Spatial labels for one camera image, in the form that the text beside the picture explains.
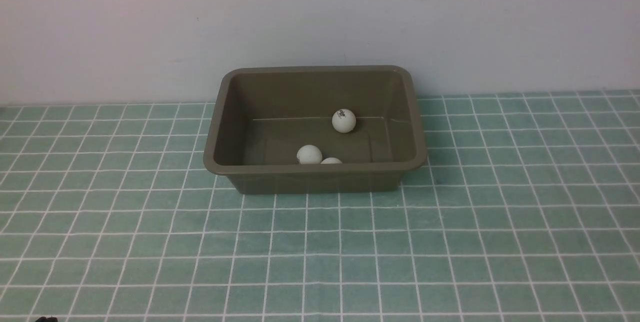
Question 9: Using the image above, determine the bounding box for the white ping-pong ball with logo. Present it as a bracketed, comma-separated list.
[296, 145, 323, 165]

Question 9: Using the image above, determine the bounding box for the plain white ping-pong ball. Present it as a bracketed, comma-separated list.
[321, 157, 342, 164]

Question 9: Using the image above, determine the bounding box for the white ping-pong ball front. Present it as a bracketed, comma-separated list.
[331, 108, 357, 133]

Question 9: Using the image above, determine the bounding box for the olive green plastic bin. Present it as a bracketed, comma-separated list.
[203, 66, 428, 194]

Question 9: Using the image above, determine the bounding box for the green checkered tablecloth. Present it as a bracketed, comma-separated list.
[0, 90, 640, 321]

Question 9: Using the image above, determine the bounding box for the small black object at edge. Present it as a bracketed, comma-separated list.
[34, 316, 58, 322]

